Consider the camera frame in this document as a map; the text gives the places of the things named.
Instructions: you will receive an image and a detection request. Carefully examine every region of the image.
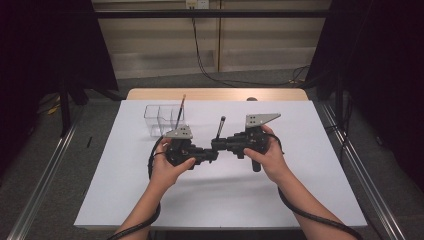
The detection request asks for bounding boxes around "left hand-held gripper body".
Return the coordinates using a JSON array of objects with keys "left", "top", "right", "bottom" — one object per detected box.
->
[{"left": 163, "top": 124, "right": 206, "bottom": 168}]

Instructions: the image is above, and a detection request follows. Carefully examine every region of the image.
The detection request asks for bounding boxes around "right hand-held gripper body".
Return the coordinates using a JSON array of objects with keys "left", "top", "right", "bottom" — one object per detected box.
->
[{"left": 226, "top": 113, "right": 282, "bottom": 173}]

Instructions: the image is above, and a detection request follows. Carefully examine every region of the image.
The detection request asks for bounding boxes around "black brush with silver ferrule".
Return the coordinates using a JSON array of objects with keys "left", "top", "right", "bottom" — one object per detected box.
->
[{"left": 215, "top": 115, "right": 227, "bottom": 140}]

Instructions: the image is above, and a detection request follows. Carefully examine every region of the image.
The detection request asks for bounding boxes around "black brush with orange end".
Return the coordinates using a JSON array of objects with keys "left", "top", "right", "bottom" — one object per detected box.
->
[{"left": 174, "top": 94, "right": 187, "bottom": 130}]

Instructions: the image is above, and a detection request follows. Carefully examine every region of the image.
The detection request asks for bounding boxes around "clear plastic organizer box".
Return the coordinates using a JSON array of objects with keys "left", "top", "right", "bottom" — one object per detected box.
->
[{"left": 143, "top": 104, "right": 187, "bottom": 138}]

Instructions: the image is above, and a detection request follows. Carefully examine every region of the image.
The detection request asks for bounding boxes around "person's left hand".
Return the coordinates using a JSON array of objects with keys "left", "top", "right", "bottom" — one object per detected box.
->
[{"left": 150, "top": 137, "right": 197, "bottom": 192}]

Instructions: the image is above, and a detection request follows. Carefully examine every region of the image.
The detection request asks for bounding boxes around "person's right hand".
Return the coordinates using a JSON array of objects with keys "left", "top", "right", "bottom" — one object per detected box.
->
[{"left": 242, "top": 124, "right": 295, "bottom": 185}]

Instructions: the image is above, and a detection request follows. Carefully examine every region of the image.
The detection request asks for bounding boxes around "white table cover board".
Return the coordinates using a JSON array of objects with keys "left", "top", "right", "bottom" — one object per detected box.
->
[{"left": 73, "top": 99, "right": 368, "bottom": 231}]

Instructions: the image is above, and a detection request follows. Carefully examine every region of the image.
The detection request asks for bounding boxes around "wooden table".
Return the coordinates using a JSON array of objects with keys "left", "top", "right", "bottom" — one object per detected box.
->
[{"left": 125, "top": 87, "right": 310, "bottom": 102}]

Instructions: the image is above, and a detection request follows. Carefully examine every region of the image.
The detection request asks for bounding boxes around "black metal stand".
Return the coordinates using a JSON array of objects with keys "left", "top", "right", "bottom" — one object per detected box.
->
[
  {"left": 57, "top": 77, "right": 73, "bottom": 138},
  {"left": 334, "top": 71, "right": 346, "bottom": 134}
]

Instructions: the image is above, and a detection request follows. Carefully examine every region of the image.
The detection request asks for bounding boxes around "black horizontal bar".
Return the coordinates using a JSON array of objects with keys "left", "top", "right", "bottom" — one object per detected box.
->
[{"left": 94, "top": 9, "right": 332, "bottom": 20}]

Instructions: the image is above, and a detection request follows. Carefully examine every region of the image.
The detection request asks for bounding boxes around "dark curtain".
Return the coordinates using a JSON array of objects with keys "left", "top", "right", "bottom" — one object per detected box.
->
[
  {"left": 304, "top": 0, "right": 424, "bottom": 194},
  {"left": 0, "top": 0, "right": 120, "bottom": 174}
]

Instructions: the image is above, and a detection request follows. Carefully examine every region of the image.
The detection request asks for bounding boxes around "left hand-held gripper cable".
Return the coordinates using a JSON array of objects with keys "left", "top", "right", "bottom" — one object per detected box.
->
[{"left": 105, "top": 134, "right": 165, "bottom": 240}]

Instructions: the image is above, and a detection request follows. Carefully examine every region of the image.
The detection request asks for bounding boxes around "hand-held gripper cable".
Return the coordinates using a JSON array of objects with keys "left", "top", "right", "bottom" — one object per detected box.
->
[
  {"left": 105, "top": 134, "right": 165, "bottom": 240},
  {"left": 266, "top": 132, "right": 365, "bottom": 240}
]

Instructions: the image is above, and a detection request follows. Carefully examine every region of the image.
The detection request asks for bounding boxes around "black wall cable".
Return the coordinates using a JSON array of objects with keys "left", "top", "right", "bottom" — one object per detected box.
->
[{"left": 189, "top": 6, "right": 311, "bottom": 88}]

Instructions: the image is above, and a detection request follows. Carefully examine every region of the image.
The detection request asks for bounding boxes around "right hand-held gripper cable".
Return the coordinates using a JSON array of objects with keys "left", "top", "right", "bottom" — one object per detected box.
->
[{"left": 266, "top": 132, "right": 365, "bottom": 240}]

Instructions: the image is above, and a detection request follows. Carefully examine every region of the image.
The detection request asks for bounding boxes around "white wall socket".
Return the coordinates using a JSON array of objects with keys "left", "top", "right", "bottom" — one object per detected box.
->
[{"left": 185, "top": 0, "right": 211, "bottom": 10}]

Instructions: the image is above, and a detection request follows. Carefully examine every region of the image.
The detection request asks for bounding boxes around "aluminium rail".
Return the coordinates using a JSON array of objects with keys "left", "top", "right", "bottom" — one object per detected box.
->
[
  {"left": 319, "top": 101, "right": 407, "bottom": 240},
  {"left": 6, "top": 106, "right": 85, "bottom": 240}
]

